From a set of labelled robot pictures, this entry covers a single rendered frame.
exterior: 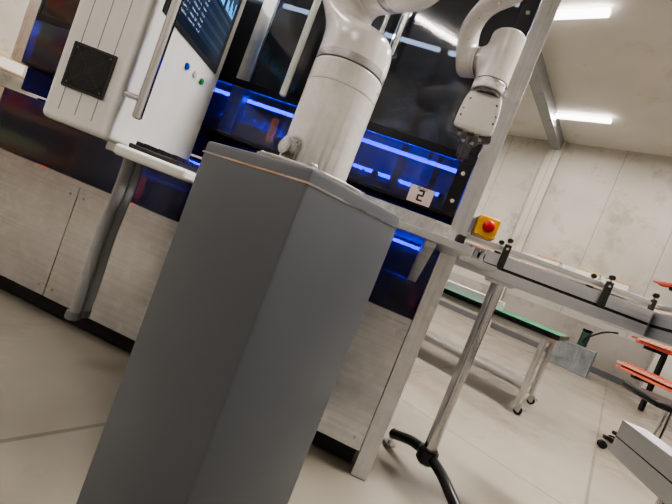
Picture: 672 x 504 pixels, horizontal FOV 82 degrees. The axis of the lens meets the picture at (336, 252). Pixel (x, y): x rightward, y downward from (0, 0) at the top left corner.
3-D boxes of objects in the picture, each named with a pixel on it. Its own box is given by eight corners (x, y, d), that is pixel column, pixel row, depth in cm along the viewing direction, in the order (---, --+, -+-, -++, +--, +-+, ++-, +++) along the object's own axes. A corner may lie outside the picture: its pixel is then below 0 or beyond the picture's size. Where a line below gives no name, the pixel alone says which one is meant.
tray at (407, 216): (371, 219, 135) (374, 209, 135) (442, 245, 131) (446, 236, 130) (359, 206, 102) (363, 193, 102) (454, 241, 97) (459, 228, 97)
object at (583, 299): (451, 262, 142) (467, 222, 142) (447, 262, 158) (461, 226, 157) (647, 337, 130) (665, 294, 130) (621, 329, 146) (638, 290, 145)
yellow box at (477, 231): (470, 234, 139) (477, 215, 138) (489, 241, 138) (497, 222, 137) (473, 233, 131) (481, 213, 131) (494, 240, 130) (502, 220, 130)
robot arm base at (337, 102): (312, 171, 52) (362, 40, 51) (232, 149, 63) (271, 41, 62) (380, 209, 67) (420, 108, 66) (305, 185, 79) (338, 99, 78)
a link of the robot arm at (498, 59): (466, 75, 99) (501, 75, 93) (485, 26, 98) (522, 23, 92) (477, 92, 105) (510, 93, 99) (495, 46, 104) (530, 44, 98)
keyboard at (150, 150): (190, 171, 140) (192, 165, 140) (226, 185, 140) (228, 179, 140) (127, 146, 100) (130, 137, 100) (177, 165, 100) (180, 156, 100)
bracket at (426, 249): (407, 278, 136) (421, 244, 135) (415, 282, 136) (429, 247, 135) (407, 285, 103) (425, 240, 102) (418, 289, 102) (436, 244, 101)
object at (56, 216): (109, 263, 272) (151, 146, 267) (382, 388, 236) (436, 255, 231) (-61, 267, 173) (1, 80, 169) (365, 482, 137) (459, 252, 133)
